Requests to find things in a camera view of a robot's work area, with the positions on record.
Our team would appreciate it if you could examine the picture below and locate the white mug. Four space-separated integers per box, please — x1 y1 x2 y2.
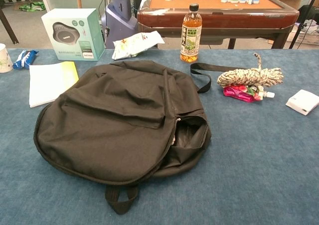
0 43 13 73

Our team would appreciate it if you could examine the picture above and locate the blue cookie pack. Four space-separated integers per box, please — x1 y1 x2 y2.
12 49 39 70

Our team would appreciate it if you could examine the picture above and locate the white snack bag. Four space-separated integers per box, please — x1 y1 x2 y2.
112 30 165 60

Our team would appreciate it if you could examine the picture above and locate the teal speaker box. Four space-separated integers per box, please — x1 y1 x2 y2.
41 8 106 61

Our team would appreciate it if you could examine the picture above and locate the black tripod stand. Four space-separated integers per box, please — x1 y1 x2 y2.
289 0 319 49

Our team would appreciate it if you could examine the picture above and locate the black fabric backpack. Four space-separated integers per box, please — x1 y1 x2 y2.
33 59 248 215

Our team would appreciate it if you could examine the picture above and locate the white plastic basket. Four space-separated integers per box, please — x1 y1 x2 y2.
286 22 319 45

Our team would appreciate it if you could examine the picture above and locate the black table leg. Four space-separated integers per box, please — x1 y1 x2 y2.
0 7 20 45

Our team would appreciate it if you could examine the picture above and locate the brown mahjong table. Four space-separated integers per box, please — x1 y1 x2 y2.
137 0 300 50

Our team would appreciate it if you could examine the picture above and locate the black and white rope bundle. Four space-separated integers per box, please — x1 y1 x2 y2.
217 52 285 88

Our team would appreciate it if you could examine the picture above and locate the white and yellow booklet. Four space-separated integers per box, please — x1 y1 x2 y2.
28 61 80 108

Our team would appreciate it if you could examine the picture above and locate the green bag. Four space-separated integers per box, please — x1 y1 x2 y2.
19 1 47 12

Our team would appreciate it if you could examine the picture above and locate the blue table mat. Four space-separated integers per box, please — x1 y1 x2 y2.
0 48 319 225

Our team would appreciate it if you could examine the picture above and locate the amber tea bottle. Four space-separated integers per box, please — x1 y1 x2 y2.
179 3 203 63

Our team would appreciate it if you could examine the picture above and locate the small white box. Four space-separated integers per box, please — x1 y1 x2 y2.
285 89 319 116

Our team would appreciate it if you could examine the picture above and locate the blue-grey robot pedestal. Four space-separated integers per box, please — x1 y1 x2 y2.
101 0 139 49

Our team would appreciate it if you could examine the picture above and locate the pink drink pouch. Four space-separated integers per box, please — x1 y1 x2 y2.
223 84 276 103

